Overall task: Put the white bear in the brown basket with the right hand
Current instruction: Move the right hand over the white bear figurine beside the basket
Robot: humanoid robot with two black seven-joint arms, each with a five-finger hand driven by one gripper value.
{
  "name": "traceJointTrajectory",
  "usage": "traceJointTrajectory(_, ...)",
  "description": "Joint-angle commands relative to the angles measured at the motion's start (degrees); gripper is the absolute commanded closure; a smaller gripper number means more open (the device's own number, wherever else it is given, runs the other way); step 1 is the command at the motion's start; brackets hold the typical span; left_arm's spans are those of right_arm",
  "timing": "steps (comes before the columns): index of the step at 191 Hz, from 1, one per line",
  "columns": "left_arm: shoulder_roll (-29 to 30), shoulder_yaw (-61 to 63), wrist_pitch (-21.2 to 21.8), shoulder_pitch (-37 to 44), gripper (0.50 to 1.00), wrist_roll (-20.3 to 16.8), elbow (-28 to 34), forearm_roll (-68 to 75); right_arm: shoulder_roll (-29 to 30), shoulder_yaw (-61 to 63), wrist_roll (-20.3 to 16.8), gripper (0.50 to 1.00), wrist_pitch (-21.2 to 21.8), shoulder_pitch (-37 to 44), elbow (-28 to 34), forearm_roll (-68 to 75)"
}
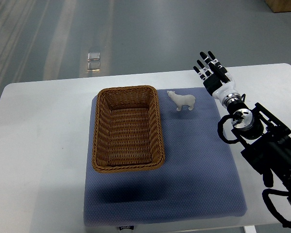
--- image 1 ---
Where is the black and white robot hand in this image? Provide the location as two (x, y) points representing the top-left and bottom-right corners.
(193, 51), (237, 102)

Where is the brown wicker basket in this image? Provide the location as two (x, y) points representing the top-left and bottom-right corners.
(92, 85), (165, 173)

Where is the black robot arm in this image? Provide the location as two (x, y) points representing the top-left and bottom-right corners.
(217, 93), (291, 192)

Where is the blue-grey cushion mat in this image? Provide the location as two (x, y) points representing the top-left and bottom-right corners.
(83, 87), (247, 227)

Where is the white bear figurine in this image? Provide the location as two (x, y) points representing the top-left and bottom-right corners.
(167, 90), (196, 112)

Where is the metal floor plate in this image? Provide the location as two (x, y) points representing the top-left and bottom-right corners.
(87, 52), (100, 71)

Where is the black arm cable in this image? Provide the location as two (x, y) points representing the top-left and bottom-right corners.
(217, 115), (291, 229)

